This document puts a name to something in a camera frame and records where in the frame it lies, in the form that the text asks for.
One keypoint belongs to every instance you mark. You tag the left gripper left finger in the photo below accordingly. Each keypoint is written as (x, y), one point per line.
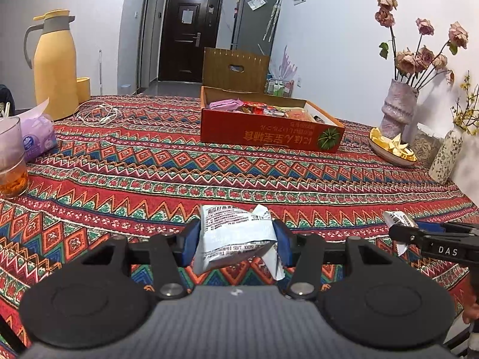
(165, 255)

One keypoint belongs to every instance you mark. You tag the glass jar of seeds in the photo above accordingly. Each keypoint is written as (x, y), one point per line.
(425, 144)

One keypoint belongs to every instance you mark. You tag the pink textured vase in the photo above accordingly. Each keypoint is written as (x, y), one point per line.
(398, 108)

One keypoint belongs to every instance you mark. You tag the grey refrigerator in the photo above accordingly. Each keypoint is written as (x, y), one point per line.
(254, 26)

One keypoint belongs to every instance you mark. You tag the white silver snack packet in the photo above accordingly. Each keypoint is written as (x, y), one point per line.
(230, 235)

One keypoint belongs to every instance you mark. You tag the red cardboard snack box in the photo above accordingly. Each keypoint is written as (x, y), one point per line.
(323, 133)

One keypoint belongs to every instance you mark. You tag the yellow flower sprigs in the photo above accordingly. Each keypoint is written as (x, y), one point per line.
(465, 111)

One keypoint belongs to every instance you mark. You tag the wire rack with bottles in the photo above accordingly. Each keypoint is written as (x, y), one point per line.
(281, 88)

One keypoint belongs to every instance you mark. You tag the glass of tea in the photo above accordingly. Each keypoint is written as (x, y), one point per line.
(14, 171)

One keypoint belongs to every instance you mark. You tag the red snack packet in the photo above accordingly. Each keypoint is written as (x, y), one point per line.
(259, 108)

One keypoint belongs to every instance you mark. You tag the yellow thermos jug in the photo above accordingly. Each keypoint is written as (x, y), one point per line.
(54, 64)

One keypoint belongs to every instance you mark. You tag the patterned red tablecloth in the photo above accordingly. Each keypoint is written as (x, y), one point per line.
(136, 166)

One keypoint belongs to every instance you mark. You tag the speckled white bottle vase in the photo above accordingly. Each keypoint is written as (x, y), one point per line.
(447, 155)

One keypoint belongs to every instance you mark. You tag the small white packet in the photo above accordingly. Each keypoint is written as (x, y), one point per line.
(401, 218)

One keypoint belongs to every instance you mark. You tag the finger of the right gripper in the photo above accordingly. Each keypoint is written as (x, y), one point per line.
(406, 235)
(449, 227)

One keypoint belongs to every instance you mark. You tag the purple tissue pack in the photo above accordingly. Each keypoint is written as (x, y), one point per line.
(37, 131)

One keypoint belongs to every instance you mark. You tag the pink snack packet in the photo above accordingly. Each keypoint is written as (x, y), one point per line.
(226, 105)

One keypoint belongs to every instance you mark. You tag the dried pink roses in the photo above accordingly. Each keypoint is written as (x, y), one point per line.
(419, 66)

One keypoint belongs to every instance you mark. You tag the plate of orange peels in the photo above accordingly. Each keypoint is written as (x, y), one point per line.
(393, 150)

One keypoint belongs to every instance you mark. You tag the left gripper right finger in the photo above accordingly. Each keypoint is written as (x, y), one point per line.
(307, 254)

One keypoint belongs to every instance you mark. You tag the orange stick snack pack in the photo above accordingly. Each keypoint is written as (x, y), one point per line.
(299, 114)

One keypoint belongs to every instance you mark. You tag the yellow cup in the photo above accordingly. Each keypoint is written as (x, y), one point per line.
(83, 89)

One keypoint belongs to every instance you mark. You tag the dark entrance door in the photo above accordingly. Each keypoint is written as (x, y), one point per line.
(189, 26)

